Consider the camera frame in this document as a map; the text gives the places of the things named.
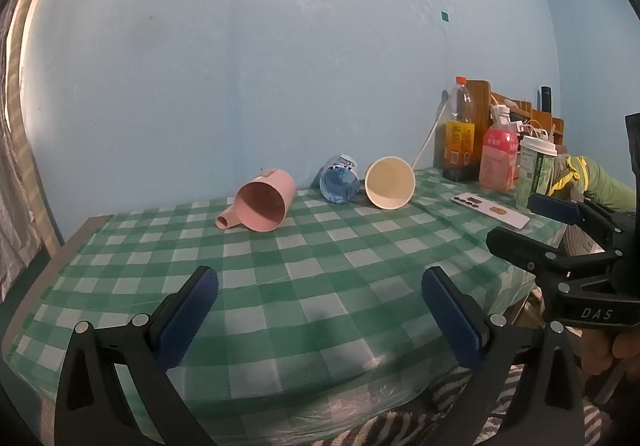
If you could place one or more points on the grey curtain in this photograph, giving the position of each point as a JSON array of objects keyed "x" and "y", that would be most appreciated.
[{"x": 22, "y": 206}]

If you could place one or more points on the blue patterned cup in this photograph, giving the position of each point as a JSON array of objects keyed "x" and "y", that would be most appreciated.
[{"x": 339, "y": 183}]

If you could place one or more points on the striped rug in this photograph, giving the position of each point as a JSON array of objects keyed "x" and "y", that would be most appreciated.
[{"x": 450, "y": 391}]

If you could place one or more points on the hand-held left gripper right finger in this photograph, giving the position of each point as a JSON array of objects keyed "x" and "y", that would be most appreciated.
[{"x": 452, "y": 321}]

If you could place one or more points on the green checkered tablecloth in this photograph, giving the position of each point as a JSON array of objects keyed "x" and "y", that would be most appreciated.
[{"x": 310, "y": 266}]

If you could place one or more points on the white flat strip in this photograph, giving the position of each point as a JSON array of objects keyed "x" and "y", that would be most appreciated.
[{"x": 492, "y": 212}]

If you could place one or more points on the white charger plug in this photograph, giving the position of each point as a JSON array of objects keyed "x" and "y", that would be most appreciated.
[{"x": 501, "y": 113}]

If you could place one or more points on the green and white lidded cup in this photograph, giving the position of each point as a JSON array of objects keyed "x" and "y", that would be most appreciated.
[{"x": 534, "y": 171}]

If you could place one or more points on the cream cup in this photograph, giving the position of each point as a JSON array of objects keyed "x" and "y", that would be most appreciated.
[{"x": 389, "y": 183}]

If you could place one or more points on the person's right hand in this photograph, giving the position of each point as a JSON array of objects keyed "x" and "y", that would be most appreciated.
[{"x": 627, "y": 348}]

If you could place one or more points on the cola bottle with orange cap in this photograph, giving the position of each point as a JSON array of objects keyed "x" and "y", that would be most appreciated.
[{"x": 459, "y": 141}]

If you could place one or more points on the green and yellow cloth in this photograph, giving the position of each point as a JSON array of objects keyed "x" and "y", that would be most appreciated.
[{"x": 600, "y": 181}]

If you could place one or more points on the wooden desk rack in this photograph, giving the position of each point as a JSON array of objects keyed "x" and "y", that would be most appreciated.
[{"x": 480, "y": 93}]

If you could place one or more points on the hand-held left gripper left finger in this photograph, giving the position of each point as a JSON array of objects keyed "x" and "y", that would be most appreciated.
[{"x": 189, "y": 318}]

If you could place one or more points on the black upright device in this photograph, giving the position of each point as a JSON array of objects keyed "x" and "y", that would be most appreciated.
[{"x": 545, "y": 98}]

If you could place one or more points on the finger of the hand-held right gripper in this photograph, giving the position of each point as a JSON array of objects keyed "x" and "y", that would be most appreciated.
[
  {"x": 552, "y": 209},
  {"x": 520, "y": 248}
]

